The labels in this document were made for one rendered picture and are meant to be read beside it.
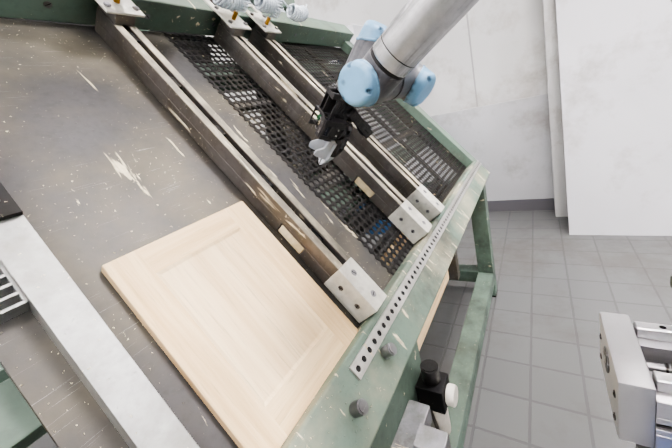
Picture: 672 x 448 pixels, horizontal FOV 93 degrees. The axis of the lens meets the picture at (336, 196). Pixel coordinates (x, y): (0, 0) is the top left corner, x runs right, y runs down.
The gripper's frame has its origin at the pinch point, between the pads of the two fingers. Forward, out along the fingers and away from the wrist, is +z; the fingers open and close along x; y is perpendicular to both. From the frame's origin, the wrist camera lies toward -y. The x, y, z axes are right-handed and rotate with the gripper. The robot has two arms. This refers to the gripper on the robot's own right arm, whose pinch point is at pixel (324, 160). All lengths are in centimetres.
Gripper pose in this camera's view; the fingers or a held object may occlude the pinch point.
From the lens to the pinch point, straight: 86.8
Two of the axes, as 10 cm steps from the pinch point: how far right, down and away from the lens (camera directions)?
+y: -8.2, -0.1, -5.7
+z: -4.1, 7.1, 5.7
